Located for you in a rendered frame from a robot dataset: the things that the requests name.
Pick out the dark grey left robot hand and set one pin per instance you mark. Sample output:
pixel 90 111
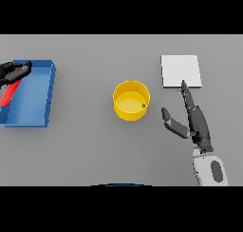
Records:
pixel 14 73

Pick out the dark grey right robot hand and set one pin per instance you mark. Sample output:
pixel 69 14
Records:
pixel 198 123

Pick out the red beaker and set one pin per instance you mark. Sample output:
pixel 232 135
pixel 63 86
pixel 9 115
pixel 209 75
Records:
pixel 9 92

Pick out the yellow bowl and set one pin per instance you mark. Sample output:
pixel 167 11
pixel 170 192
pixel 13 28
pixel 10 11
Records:
pixel 131 100

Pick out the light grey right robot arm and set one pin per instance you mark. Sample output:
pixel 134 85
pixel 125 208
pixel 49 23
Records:
pixel 209 170

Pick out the pale square measuring scale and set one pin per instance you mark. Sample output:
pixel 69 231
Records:
pixel 180 71

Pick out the green nut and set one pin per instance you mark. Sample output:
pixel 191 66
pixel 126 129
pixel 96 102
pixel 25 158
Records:
pixel 143 105

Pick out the blue tray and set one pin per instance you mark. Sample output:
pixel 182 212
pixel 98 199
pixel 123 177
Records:
pixel 30 96

